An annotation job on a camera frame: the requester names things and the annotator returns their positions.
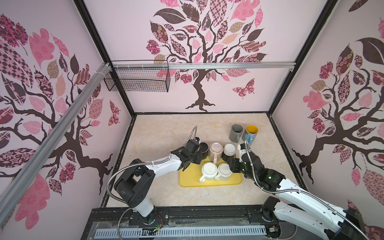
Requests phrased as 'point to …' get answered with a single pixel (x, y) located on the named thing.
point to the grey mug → (236, 130)
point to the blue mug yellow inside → (250, 133)
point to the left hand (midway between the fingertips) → (199, 157)
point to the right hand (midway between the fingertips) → (229, 158)
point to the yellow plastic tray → (190, 178)
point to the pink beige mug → (216, 150)
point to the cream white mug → (224, 172)
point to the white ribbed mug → (209, 171)
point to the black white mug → (229, 151)
